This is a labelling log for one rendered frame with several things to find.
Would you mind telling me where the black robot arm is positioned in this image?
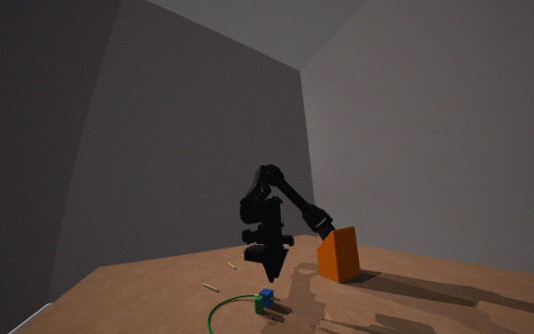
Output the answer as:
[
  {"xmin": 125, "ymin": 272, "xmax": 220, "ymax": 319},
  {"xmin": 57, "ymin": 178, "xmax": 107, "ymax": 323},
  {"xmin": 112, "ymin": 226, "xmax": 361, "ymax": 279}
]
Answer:
[{"xmin": 239, "ymin": 164, "xmax": 336, "ymax": 245}]

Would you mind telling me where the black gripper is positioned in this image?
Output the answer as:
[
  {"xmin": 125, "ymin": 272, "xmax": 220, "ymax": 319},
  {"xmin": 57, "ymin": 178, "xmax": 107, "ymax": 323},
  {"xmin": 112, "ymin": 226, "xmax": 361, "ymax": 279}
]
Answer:
[{"xmin": 244, "ymin": 220, "xmax": 295, "ymax": 283}]

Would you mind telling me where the blue block with hole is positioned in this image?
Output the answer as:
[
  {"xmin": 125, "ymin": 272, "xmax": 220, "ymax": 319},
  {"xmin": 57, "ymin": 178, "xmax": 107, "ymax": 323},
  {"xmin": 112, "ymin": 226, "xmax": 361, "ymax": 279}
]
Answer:
[{"xmin": 259, "ymin": 289, "xmax": 274, "ymax": 308}]

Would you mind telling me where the green cylinder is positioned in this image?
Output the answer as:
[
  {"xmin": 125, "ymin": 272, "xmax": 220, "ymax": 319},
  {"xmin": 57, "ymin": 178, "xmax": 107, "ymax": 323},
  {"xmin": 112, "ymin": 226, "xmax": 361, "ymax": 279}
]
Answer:
[{"xmin": 254, "ymin": 295, "xmax": 263, "ymax": 315}]

